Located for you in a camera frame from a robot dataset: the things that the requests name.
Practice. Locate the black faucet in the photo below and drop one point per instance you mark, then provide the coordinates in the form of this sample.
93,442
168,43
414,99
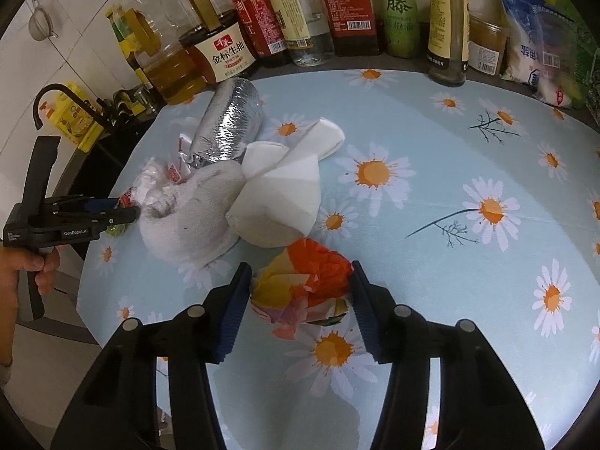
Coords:
47,91

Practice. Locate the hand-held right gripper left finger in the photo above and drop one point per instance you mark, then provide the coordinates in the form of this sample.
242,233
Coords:
232,314

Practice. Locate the metal mesh strainer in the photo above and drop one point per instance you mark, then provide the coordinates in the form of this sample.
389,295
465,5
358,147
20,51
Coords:
40,23

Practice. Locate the small brown paste jar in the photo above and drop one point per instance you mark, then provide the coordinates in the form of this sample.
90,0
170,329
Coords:
487,42

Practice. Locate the clear cooking oil jug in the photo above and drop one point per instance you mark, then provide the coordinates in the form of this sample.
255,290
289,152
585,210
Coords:
173,70

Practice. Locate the white crumpled wrapper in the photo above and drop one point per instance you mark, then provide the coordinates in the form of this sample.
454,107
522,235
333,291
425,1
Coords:
147,180

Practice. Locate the tall clear bottle yellow label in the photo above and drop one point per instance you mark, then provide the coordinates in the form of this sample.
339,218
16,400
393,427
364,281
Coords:
445,18

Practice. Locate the white blue plastic bag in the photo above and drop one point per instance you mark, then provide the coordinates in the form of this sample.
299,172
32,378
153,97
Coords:
534,56

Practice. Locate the silver foil bag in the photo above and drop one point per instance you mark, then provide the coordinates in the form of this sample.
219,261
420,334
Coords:
229,122

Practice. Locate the clear bottle beige label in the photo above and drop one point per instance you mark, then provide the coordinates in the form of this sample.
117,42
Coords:
300,51

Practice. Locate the orange paper wrapper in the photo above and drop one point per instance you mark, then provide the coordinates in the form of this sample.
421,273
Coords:
323,267

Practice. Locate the person's left hand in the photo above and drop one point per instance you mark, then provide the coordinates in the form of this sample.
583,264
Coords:
47,272

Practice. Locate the black yellow scouring cloth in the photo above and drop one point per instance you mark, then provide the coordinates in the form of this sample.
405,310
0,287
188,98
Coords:
119,103

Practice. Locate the small red wrapper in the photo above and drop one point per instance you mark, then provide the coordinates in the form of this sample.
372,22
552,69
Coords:
127,200

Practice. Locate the green wrapper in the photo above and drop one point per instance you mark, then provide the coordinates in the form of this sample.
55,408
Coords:
116,230

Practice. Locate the dark soy sauce jug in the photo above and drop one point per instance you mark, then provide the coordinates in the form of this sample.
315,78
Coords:
225,56

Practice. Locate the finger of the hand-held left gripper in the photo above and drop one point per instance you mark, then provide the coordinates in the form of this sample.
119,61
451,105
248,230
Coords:
96,205
112,218

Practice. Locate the yellow dish soap bottle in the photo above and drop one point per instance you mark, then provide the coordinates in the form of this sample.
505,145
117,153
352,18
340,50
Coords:
75,122

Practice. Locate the black kitchen sink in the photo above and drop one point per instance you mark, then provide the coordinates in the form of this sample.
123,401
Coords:
117,150

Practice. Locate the dark bottle red green label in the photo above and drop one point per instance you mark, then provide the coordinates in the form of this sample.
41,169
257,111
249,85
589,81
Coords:
262,23

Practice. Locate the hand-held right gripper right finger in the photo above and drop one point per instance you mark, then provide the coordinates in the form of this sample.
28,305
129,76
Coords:
368,314

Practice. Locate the yellow green bottle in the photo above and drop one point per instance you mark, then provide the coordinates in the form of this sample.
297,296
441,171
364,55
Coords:
123,33

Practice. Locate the daisy print tablecloth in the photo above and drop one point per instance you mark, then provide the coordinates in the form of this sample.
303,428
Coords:
422,253

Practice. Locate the white grey cloth rag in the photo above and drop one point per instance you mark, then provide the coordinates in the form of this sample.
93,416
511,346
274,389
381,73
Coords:
197,215

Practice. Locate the white folded paper napkin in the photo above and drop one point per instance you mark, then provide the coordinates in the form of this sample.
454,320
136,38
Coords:
281,187

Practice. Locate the red white candy wrapper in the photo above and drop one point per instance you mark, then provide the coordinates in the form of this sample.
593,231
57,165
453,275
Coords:
176,172

